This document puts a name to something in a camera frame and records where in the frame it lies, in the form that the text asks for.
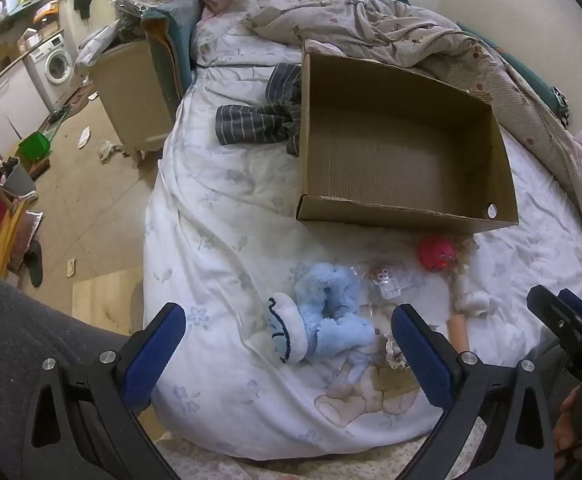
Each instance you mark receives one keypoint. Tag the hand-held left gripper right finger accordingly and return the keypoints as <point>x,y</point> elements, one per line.
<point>423,360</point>

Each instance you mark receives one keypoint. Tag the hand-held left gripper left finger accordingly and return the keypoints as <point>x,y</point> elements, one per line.
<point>153,360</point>

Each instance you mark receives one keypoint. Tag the small white lace cloth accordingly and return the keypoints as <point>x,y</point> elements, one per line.
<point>395,352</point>

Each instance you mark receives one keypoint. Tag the small doll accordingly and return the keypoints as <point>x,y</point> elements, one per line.
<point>382,280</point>

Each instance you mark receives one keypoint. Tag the red ball toy with face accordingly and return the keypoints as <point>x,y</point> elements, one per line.
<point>433,252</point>

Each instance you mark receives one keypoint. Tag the blue and white plush toy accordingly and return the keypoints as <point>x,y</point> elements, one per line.
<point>331,290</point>

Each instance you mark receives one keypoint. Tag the brown cardboard box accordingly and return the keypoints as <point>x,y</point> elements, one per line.
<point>396,160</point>

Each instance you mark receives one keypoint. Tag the person's right hand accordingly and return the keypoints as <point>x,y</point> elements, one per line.
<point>581,425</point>

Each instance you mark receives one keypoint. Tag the bed with white sheet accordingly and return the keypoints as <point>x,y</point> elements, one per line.
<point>221,240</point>

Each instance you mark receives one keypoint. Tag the black slipper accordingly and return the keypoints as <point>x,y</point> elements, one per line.
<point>33,265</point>

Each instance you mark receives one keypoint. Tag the yellow red chair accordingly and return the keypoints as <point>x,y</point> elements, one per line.
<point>3,240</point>

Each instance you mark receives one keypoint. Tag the crumpled white tissue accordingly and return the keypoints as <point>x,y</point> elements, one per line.
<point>85,137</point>
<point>107,151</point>

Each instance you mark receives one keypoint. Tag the teal headboard cushion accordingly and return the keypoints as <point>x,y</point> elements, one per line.
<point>541,92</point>

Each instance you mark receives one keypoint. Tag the grey bin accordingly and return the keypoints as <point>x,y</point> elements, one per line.
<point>18,180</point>

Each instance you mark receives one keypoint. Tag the dark striped cloth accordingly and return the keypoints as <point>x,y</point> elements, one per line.
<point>251,122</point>

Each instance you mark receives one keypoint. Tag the brown floor mat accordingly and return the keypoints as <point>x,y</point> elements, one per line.
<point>68,107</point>

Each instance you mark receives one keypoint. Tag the white kitchen cabinet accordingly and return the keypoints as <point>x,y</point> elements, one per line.
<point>11,100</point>

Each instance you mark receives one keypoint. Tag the white washing machine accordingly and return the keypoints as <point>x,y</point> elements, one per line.
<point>56,67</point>

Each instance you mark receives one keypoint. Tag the white plastic bag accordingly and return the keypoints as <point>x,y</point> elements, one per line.
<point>93,45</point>

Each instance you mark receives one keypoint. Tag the teal cushion with orange edge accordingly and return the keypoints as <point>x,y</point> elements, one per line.
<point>181,25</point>

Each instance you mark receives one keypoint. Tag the beige floral blanket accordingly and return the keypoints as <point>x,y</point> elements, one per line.
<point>371,25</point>

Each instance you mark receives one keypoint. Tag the small cardboard carton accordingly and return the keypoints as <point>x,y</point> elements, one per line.
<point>28,39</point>

